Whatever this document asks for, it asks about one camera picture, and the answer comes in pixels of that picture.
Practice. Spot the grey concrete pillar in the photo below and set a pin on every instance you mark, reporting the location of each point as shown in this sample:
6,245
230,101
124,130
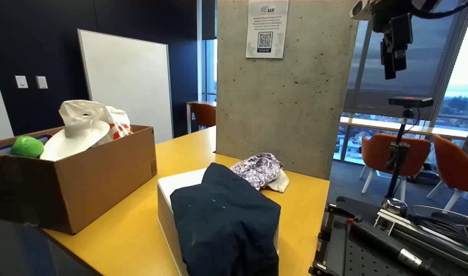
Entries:
294,108

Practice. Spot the dark blue cloth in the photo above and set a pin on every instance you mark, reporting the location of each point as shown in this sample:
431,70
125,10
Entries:
225,225

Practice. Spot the green ball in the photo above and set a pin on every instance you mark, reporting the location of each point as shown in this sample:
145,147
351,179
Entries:
26,148

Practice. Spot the purple patterned cloth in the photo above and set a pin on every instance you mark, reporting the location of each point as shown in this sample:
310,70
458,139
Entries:
257,170

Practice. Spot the black camera stand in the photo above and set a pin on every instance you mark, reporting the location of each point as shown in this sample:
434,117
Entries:
397,159

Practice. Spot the black stereo camera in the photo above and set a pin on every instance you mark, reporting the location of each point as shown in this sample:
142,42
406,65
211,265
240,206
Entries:
409,102

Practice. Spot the orange chair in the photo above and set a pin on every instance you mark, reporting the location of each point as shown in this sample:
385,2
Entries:
204,116
379,151
455,163

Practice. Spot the brown cardboard box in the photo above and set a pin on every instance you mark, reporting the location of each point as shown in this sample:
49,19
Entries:
99,179

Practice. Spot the white wall switch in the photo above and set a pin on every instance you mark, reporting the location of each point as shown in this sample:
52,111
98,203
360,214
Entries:
21,82
41,82

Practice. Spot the black metal equipment frame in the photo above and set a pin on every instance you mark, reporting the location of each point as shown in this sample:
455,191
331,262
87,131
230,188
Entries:
365,246

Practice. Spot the white window counter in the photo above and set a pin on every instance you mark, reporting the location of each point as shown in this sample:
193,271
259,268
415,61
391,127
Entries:
375,125

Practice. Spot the white bag with red print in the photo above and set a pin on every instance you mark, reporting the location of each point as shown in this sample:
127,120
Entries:
84,111

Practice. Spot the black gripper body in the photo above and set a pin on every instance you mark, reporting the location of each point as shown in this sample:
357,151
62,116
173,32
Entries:
394,32

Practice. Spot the white plastic basket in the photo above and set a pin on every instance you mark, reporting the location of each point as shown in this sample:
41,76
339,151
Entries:
179,183

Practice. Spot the large white board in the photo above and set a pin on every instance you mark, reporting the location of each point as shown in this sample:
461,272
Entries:
127,82

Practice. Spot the white bowl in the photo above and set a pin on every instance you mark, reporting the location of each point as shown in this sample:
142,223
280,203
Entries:
72,143

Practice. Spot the paper notice with QR code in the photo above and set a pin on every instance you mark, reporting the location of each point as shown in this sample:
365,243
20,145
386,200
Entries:
265,28

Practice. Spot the cream white cloth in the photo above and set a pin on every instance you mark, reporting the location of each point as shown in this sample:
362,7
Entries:
279,183

